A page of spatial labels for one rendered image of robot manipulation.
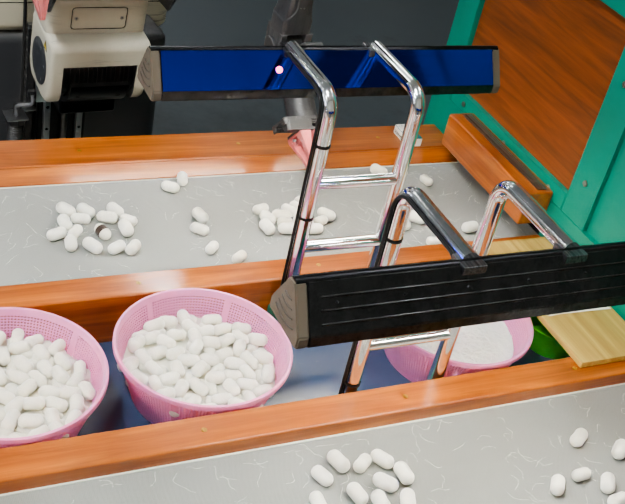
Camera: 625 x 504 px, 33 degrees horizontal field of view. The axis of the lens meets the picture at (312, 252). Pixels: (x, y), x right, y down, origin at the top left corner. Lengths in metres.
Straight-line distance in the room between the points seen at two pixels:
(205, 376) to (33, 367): 0.24
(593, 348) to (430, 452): 0.38
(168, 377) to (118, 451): 0.18
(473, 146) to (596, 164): 0.30
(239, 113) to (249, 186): 1.85
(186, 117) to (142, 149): 1.75
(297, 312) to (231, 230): 0.73
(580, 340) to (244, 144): 0.76
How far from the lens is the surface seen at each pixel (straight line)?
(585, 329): 1.80
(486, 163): 2.06
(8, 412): 1.46
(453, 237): 1.26
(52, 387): 1.50
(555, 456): 1.60
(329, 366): 1.71
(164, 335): 1.59
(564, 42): 1.99
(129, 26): 2.35
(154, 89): 1.56
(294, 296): 1.13
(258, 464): 1.43
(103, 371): 1.50
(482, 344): 1.76
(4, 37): 2.57
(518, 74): 2.09
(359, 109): 4.04
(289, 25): 1.95
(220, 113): 3.80
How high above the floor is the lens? 1.77
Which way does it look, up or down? 34 degrees down
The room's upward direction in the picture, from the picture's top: 13 degrees clockwise
